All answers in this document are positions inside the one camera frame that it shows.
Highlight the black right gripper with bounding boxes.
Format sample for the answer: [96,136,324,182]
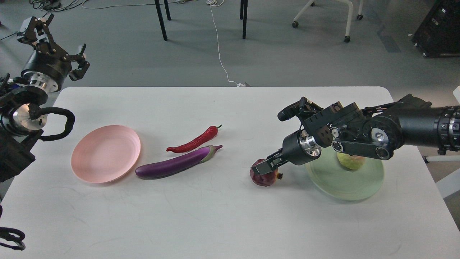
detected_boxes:
[252,130,322,175]

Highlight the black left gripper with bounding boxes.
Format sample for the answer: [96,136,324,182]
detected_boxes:
[16,14,90,84]

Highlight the dark red pomegranate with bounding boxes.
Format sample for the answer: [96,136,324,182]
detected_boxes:
[249,169,283,187]

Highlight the yellow-green custard apple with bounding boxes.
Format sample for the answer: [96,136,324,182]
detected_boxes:
[337,153,366,171]

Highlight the purple eggplant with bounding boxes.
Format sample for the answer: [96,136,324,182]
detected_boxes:
[135,145,223,179]

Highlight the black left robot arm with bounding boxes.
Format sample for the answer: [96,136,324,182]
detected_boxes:
[0,14,90,182]

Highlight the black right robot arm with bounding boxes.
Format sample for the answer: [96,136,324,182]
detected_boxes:
[251,95,460,175]

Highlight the light green plate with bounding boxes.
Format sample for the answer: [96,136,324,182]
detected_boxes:
[305,146,385,201]

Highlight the red chili pepper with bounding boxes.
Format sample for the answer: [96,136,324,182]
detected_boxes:
[166,125,222,154]

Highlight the black table legs left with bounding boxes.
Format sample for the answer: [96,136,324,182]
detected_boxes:
[154,0,171,41]

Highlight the black table legs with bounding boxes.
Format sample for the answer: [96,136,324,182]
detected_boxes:
[154,0,171,41]
[240,0,248,40]

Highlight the pink plate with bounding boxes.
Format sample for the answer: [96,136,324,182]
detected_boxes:
[70,125,141,184]

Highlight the white rolling chair base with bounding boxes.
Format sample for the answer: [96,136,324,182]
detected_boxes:
[291,0,366,43]

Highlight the black table legs right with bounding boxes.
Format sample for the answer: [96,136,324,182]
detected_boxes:
[240,0,248,40]

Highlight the black equipment case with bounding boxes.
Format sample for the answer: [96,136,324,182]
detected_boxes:
[412,0,460,58]

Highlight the black cables on floor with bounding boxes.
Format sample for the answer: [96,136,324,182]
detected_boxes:
[0,0,180,41]

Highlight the white cable on floor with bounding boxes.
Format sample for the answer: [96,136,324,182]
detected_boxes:
[207,0,247,87]

